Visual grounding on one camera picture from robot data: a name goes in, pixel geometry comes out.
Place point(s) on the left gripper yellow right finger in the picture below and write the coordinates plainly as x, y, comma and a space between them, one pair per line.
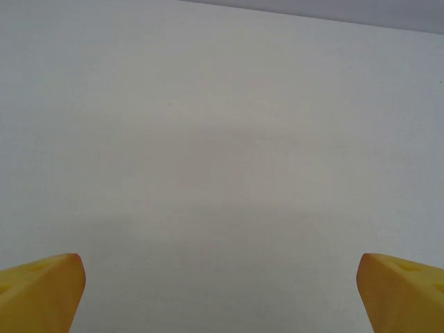
402, 298

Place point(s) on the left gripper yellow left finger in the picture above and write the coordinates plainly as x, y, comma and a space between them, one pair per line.
38, 295

